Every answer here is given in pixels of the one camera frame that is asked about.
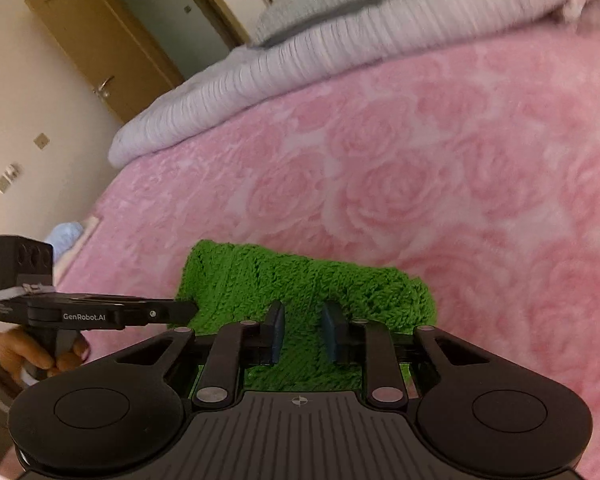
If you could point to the lavender ribbed duvet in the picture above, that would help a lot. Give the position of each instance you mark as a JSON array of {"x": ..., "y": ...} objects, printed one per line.
[{"x": 330, "y": 45}]

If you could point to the green knit sweater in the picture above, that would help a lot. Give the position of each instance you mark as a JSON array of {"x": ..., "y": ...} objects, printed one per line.
[{"x": 310, "y": 285}]

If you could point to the person's left hand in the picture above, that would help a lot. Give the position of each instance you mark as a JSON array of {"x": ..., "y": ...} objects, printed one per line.
[{"x": 25, "y": 352}]

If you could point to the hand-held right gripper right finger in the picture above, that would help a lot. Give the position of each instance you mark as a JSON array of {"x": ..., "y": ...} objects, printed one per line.
[{"x": 330, "y": 334}]

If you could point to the brown wooden door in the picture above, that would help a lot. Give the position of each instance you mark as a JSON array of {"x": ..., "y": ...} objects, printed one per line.
[{"x": 105, "y": 45}]

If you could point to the pink rose-pattern blanket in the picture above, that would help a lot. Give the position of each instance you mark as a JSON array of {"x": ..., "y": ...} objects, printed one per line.
[{"x": 430, "y": 160}]

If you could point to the grey pillow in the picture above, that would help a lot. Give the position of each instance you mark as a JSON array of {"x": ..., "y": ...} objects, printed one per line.
[{"x": 325, "y": 5}]

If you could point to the wooden door frame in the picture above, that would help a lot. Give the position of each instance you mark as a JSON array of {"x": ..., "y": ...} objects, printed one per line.
[{"x": 215, "y": 5}]

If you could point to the wall switch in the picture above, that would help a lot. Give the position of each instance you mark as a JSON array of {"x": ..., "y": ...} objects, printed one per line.
[
  {"x": 41, "y": 140},
  {"x": 2, "y": 184},
  {"x": 13, "y": 170}
]

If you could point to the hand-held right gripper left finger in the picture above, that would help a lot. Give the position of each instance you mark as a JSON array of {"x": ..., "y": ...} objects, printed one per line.
[{"x": 278, "y": 331}]

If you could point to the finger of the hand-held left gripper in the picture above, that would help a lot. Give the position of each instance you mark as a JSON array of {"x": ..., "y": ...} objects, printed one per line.
[{"x": 165, "y": 311}]

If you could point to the light blue cloth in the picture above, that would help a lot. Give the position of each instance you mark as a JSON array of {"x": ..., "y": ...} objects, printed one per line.
[{"x": 66, "y": 240}]

